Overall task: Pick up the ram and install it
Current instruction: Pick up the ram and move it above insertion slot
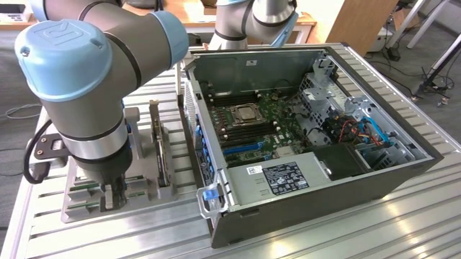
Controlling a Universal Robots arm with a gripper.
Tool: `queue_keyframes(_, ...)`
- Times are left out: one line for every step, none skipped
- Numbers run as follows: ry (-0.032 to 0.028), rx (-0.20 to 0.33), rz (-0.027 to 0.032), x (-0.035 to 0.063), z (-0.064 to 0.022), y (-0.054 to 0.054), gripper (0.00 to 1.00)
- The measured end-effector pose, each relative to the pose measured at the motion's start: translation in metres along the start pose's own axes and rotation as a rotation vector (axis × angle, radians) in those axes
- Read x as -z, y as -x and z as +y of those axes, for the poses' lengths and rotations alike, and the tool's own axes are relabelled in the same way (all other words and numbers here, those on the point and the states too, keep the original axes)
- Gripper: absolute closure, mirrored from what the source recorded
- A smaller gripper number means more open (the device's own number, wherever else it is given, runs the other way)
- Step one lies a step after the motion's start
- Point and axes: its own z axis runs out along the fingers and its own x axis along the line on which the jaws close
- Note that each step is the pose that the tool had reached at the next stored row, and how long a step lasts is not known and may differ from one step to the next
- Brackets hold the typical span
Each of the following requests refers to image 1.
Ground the green motherboard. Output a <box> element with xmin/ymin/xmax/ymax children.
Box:
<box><xmin>208</xmin><ymin>88</ymin><xmax>316</xmax><ymax>168</ymax></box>

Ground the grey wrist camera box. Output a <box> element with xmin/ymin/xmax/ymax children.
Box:
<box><xmin>31</xmin><ymin>131</ymin><xmax>71</xmax><ymax>169</ymax></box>

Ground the black expansion slot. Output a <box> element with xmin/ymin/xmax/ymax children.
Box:
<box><xmin>224</xmin><ymin>137</ymin><xmax>260</xmax><ymax>147</ymax></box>

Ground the silver CPU chip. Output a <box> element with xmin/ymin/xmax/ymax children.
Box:
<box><xmin>240</xmin><ymin>107</ymin><xmax>262</xmax><ymax>121</ymax></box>

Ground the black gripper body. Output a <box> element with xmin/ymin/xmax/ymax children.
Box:
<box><xmin>74</xmin><ymin>149</ymin><xmax>135</xmax><ymax>187</ymax></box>

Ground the white floor cable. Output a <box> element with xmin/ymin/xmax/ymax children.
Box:
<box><xmin>6</xmin><ymin>103</ymin><xmax>45</xmax><ymax>120</ymax></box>

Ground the CPU in metal socket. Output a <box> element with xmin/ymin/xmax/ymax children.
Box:
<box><xmin>229</xmin><ymin>103</ymin><xmax>270</xmax><ymax>125</ymax></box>

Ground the green graphics card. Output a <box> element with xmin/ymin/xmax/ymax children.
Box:
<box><xmin>149</xmin><ymin>99</ymin><xmax>173</xmax><ymax>188</ymax></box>

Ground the silver chipset heat sink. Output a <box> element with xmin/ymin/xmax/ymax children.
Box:
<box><xmin>276</xmin><ymin>147</ymin><xmax>300</xmax><ymax>159</ymax></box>

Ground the green RAM stick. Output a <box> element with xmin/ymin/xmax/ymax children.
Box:
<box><xmin>70</xmin><ymin>175</ymin><xmax>145</xmax><ymax>191</ymax></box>
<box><xmin>67</xmin><ymin>191</ymin><xmax>141</xmax><ymax>210</ymax></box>

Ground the blue slot retainer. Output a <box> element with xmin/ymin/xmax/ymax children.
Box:
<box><xmin>193</xmin><ymin>114</ymin><xmax>218</xmax><ymax>175</ymax></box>

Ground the black power brick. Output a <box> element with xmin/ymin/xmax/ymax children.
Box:
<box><xmin>383</xmin><ymin>47</ymin><xmax>401</xmax><ymax>62</ymax></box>

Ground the dark round object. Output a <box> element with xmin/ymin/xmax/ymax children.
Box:
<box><xmin>122</xmin><ymin>0</ymin><xmax>165</xmax><ymax>9</ymax></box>

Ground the white table frame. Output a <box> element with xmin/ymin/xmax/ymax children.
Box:
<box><xmin>387</xmin><ymin>0</ymin><xmax>456</xmax><ymax>50</ymax></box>

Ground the grey power supply unit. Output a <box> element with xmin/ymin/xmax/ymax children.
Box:
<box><xmin>218</xmin><ymin>152</ymin><xmax>333</xmax><ymax>213</ymax></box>

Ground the white paper sheet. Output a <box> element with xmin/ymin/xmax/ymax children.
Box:
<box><xmin>184</xmin><ymin>3</ymin><xmax>218</xmax><ymax>24</ymax></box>

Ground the black PC case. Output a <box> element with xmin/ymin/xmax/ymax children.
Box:
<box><xmin>174</xmin><ymin>42</ymin><xmax>445</xmax><ymax>249</ymax></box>

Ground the black fan shroud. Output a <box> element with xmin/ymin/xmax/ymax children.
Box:
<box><xmin>312</xmin><ymin>142</ymin><xmax>373</xmax><ymax>182</ymax></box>

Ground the black stand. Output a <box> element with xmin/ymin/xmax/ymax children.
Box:
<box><xmin>411</xmin><ymin>35</ymin><xmax>461</xmax><ymax>107</ymax></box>

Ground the red wire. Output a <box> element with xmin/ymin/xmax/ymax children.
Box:
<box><xmin>340</xmin><ymin>120</ymin><xmax>363</xmax><ymax>135</ymax></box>

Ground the blue release tab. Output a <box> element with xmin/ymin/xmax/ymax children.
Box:
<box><xmin>201</xmin><ymin>189</ymin><xmax>221</xmax><ymax>202</ymax></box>

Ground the blue expansion slot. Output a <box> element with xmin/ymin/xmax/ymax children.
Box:
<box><xmin>221</xmin><ymin>142</ymin><xmax>262</xmax><ymax>156</ymax></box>

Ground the white box device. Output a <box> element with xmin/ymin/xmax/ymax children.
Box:
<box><xmin>367</xmin><ymin>26</ymin><xmax>395</xmax><ymax>54</ymax></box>

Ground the grey parts rack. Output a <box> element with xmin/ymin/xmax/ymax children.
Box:
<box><xmin>61</xmin><ymin>106</ymin><xmax>181</xmax><ymax>224</ymax></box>

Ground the metal disk bay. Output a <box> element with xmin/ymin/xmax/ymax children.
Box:
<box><xmin>298</xmin><ymin>70</ymin><xmax>363</xmax><ymax>131</ymax></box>

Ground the black camera cable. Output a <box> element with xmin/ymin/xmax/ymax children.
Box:
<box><xmin>23</xmin><ymin>118</ymin><xmax>57</xmax><ymax>186</ymax></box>

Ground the brown cardboard box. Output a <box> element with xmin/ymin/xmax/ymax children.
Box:
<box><xmin>200</xmin><ymin>0</ymin><xmax>221</xmax><ymax>16</ymax></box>

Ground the blue flat wire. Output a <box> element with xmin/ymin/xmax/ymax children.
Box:
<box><xmin>360</xmin><ymin>116</ymin><xmax>395</xmax><ymax>148</ymax></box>

